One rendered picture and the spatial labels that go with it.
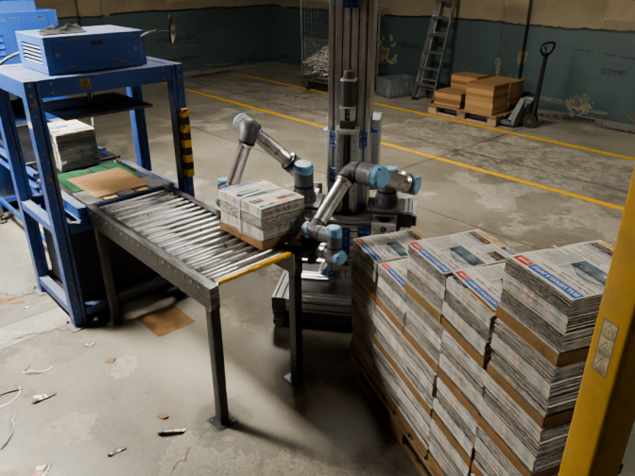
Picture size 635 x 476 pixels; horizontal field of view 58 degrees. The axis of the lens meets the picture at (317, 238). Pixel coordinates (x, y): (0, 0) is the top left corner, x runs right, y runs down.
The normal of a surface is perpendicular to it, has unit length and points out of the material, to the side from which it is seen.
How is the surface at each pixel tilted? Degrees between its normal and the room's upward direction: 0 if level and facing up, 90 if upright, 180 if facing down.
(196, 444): 0
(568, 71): 90
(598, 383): 90
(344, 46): 90
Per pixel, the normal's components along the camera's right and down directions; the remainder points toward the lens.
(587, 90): -0.73, 0.29
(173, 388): 0.00, -0.90
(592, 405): -0.94, 0.15
